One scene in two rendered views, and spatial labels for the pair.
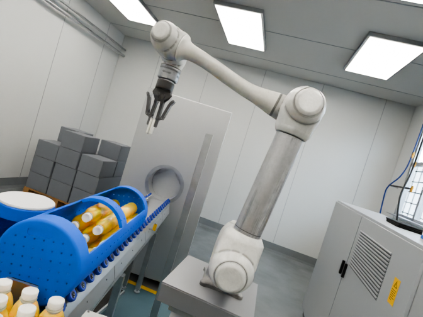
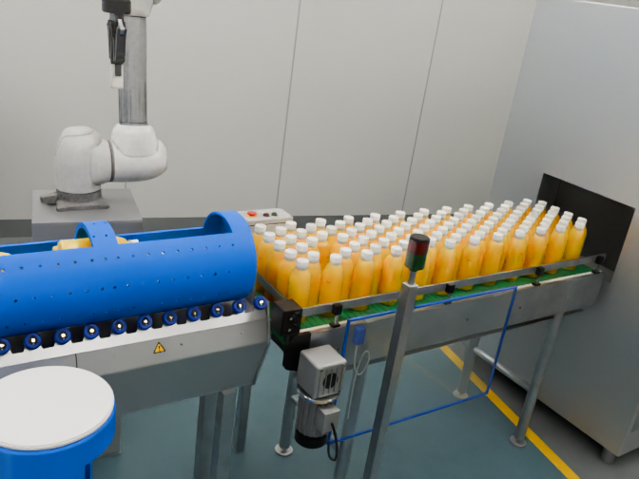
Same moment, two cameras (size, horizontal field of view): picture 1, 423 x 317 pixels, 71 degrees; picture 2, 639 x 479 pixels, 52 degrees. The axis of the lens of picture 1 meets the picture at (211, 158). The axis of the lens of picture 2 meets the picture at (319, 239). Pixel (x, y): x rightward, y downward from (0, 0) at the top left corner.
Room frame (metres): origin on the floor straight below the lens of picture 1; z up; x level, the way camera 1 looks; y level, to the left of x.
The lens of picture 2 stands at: (1.85, 2.10, 1.94)
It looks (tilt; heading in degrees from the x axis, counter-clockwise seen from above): 22 degrees down; 233
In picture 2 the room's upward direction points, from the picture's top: 8 degrees clockwise
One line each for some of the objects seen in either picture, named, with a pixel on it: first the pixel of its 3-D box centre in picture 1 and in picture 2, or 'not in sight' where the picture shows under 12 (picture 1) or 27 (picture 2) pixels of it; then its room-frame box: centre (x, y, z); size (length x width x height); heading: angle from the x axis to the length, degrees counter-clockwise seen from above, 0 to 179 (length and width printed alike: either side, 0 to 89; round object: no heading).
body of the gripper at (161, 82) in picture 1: (163, 91); (116, 15); (1.28, 0.28, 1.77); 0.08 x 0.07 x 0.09; 85
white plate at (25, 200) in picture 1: (27, 200); (46, 404); (1.61, 0.89, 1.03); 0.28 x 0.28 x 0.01
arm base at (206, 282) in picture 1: (223, 275); (73, 195); (1.27, -0.20, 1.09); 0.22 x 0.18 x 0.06; 176
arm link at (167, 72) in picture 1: (169, 75); not in sight; (1.28, 0.28, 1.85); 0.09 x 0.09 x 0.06
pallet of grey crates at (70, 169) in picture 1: (80, 170); not in sight; (4.89, 2.01, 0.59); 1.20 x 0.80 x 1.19; 78
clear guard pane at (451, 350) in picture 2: not in sight; (426, 361); (0.26, 0.72, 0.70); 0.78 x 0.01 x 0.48; 179
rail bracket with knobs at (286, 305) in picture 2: not in sight; (285, 318); (0.84, 0.64, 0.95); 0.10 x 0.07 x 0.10; 89
